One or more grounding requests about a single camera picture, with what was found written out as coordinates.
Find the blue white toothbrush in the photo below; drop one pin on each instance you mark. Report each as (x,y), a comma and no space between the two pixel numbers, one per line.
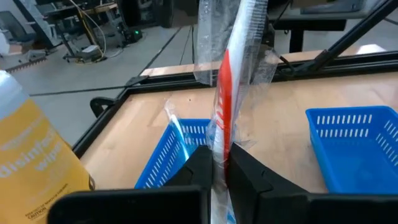
(180,130)

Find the red white toothbrush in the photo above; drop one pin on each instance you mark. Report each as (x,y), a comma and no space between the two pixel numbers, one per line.
(228,93)

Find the black aluminium table frame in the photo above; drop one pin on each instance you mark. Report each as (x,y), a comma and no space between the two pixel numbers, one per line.
(342,67)

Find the metal equipment cart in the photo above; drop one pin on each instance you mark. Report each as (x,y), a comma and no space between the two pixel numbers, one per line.
(84,34)

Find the blue slotted plastic basket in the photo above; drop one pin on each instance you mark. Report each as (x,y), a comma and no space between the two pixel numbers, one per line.
(357,168)
(155,168)

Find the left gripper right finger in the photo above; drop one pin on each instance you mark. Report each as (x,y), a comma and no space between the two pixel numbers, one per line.
(295,208)

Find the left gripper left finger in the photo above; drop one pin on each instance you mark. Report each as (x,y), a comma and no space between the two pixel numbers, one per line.
(140,205)

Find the black office chair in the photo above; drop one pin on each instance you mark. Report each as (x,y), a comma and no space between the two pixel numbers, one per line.
(15,28)

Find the black desk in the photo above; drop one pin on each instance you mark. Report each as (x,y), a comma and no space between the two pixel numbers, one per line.
(311,25)

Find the black box with green lights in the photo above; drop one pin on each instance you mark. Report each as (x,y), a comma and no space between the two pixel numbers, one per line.
(133,32)

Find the black table clamp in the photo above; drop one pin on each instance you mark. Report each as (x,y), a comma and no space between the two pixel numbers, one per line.
(99,104)

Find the grey floor rail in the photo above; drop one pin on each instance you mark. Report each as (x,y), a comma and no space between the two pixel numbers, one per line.
(28,63)

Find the yellow disinfecting wipes canister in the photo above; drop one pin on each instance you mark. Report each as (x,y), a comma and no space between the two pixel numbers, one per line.
(37,149)

